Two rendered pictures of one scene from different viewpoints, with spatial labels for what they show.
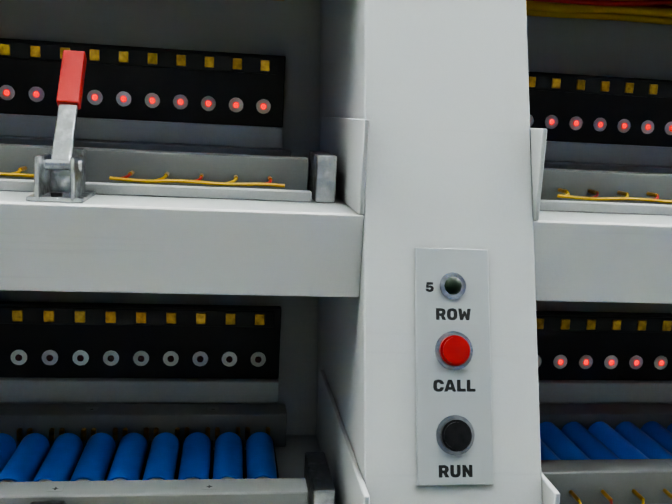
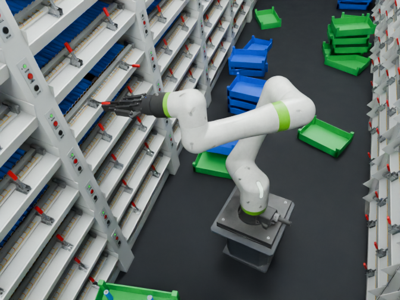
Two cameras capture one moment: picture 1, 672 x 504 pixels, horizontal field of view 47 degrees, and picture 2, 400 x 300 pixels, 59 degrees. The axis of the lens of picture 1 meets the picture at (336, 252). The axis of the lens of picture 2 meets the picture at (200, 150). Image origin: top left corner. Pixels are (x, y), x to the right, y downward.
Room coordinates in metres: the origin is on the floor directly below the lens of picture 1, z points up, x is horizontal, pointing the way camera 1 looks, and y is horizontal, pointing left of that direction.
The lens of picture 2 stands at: (-0.60, 1.16, 1.78)
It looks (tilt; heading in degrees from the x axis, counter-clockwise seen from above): 46 degrees down; 304
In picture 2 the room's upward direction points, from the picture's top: 9 degrees counter-clockwise
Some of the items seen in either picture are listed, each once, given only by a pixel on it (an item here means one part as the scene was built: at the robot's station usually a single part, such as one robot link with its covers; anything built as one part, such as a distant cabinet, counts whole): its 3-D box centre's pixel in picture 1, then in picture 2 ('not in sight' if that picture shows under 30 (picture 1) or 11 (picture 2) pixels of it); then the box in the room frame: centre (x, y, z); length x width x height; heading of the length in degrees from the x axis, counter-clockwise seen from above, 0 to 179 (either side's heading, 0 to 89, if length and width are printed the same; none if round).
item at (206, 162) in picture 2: not in sight; (219, 161); (0.17, -0.21, 0.04); 0.30 x 0.20 x 0.08; 8
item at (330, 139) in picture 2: not in sight; (324, 135); (-0.40, -0.69, 0.04); 0.30 x 0.20 x 0.08; 163
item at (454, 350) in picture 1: (453, 350); not in sight; (0.41, -0.06, 1.04); 0.02 x 0.01 x 0.02; 98
